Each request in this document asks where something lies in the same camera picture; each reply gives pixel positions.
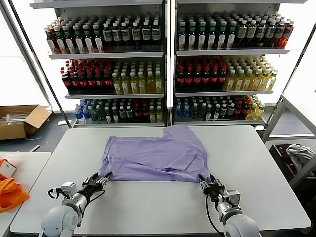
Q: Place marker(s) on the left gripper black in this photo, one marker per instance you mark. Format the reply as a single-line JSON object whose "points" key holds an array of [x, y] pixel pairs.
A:
{"points": [[91, 187]]}

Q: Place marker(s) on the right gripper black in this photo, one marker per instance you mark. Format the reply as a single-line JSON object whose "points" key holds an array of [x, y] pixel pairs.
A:
{"points": [[214, 192]]}

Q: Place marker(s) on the purple t-shirt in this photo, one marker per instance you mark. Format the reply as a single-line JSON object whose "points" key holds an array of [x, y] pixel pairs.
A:
{"points": [[153, 158]]}

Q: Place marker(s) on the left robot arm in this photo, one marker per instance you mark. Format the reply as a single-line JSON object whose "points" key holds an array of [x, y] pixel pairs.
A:
{"points": [[59, 219]]}

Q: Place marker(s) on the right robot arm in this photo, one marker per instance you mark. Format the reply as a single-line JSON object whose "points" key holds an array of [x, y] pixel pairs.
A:
{"points": [[237, 219]]}

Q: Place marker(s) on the green tinted water bottle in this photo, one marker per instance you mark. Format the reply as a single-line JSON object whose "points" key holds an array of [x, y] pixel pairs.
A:
{"points": [[94, 114], [194, 111], [101, 114], [202, 111]]}

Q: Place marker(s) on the blue water bottle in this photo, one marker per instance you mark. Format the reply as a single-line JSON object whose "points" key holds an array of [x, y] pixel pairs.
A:
{"points": [[178, 112], [86, 114], [79, 114], [186, 112]]}

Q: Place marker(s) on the small white floor object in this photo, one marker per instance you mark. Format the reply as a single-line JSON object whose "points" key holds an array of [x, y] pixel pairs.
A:
{"points": [[63, 122]]}

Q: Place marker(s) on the white floor strip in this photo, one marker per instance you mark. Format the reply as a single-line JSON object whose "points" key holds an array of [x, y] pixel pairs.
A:
{"points": [[34, 147]]}

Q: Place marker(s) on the black storage crate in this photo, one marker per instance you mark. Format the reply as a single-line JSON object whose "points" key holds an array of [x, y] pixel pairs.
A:
{"points": [[277, 161]]}

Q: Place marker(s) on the red cap cola bottle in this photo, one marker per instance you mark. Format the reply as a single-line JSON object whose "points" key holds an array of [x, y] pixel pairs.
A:
{"points": [[222, 78], [206, 79], [138, 113], [74, 82], [83, 82], [100, 82], [245, 108], [189, 79], [91, 82], [145, 113], [238, 109], [214, 79], [66, 82], [108, 82], [180, 79], [197, 79]]}

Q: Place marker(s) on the red garment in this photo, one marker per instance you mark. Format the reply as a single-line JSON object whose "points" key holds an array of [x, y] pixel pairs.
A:
{"points": [[284, 154]]}

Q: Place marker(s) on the yellow juice bottle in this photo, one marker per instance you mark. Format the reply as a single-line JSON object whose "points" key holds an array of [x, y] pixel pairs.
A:
{"points": [[256, 82], [272, 81], [230, 82], [125, 85], [141, 85], [150, 84], [247, 82], [239, 82], [158, 84], [159, 115], [152, 115], [252, 112], [117, 85], [259, 111], [264, 82], [133, 85]]}

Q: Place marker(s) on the orange cloth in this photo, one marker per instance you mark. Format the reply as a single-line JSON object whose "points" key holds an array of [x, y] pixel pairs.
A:
{"points": [[10, 195]]}

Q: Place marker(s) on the white orange small box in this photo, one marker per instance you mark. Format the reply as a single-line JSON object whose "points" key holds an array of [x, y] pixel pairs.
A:
{"points": [[8, 169]]}

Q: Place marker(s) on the white grey garment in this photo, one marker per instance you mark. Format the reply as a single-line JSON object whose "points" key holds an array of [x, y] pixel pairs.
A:
{"points": [[298, 154]]}

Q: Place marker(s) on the open cardboard box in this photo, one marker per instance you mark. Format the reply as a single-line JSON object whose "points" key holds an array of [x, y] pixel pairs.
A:
{"points": [[14, 130]]}

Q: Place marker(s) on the white sticks bundle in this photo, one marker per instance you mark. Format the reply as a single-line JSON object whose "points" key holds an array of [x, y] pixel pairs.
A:
{"points": [[14, 118]]}

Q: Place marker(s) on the grey metal shelf unit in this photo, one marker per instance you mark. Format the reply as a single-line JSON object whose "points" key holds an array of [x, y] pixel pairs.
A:
{"points": [[232, 52], [106, 55]]}

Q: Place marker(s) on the green cap tea bottle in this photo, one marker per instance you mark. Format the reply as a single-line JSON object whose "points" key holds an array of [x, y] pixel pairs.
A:
{"points": [[182, 38], [99, 45], [202, 38], [192, 38], [212, 38], [89, 45], [70, 45], [80, 45], [222, 38], [231, 38], [60, 45]]}

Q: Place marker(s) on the reddish tea bottle white label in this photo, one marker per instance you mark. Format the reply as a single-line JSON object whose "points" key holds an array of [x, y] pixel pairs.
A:
{"points": [[51, 44]]}

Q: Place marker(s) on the dark drink bottle grey label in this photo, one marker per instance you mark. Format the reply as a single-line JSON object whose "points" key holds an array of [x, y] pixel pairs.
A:
{"points": [[260, 34], [279, 34], [156, 33], [116, 34], [146, 33], [107, 34], [269, 34], [136, 34], [125, 34]]}

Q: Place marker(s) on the dark drink bottle beige label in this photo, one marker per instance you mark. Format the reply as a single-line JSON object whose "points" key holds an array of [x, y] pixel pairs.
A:
{"points": [[242, 34], [251, 34]]}

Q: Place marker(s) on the red drink bottle white cap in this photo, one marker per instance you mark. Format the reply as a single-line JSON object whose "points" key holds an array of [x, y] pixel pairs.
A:
{"points": [[287, 34]]}

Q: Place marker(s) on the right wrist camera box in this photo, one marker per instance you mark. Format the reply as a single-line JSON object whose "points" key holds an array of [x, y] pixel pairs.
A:
{"points": [[233, 197]]}

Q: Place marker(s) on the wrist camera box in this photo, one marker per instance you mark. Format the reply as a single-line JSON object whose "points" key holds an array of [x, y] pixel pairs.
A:
{"points": [[233, 197], [67, 187]]}

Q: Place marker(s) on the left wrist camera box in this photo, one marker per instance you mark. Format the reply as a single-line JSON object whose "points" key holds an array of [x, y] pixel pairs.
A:
{"points": [[67, 187]]}

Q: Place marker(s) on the grey metal frame table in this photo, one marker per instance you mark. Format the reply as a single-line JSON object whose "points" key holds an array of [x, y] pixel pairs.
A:
{"points": [[288, 137]]}

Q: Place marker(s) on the thin dark metal post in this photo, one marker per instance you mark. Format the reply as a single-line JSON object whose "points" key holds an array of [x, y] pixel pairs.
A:
{"points": [[39, 61], [304, 49]]}

